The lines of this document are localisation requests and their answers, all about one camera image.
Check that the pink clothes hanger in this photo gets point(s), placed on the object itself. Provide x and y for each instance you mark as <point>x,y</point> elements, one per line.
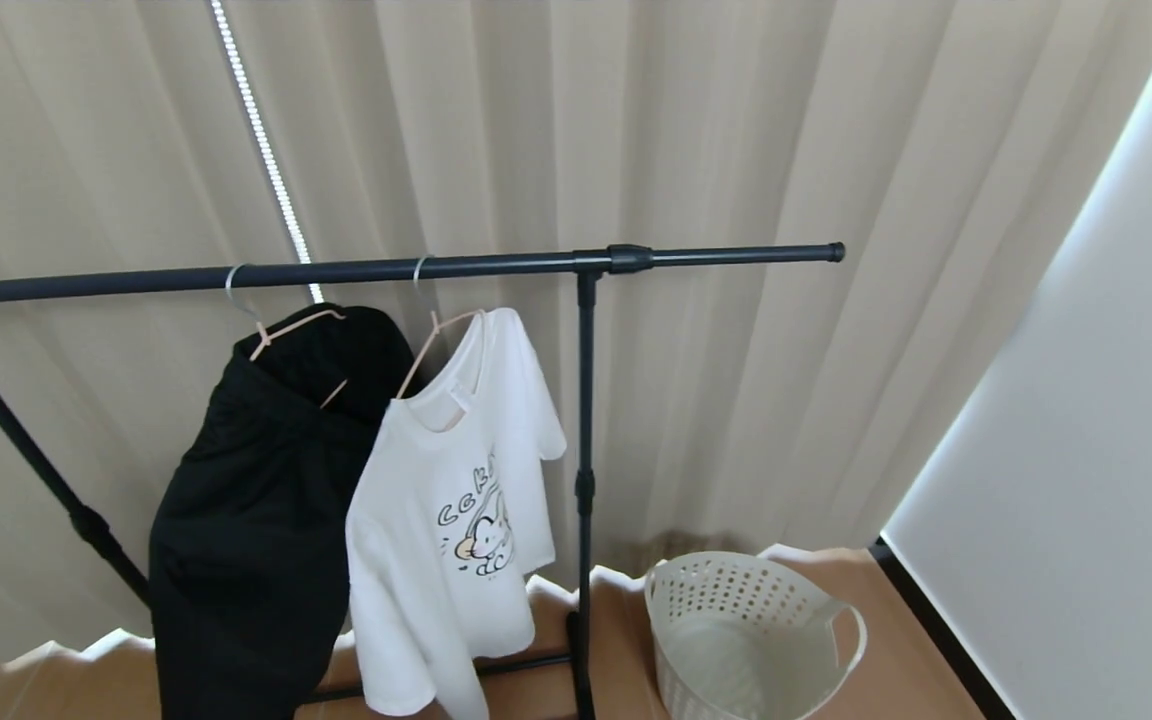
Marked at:
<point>281,328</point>
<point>426,350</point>

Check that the white garment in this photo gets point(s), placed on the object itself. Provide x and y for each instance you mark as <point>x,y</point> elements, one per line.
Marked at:
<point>456,500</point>

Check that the black shorts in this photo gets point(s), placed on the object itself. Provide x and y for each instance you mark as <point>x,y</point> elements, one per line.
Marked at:
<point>256,520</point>

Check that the black clothes rack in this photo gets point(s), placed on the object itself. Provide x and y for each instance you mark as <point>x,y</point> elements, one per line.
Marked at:
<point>436,267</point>

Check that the white laundry basket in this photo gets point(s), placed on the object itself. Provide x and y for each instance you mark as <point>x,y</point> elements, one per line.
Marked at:
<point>736,600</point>

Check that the beige curtain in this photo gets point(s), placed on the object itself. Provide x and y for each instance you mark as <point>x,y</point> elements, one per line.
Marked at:
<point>736,130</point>

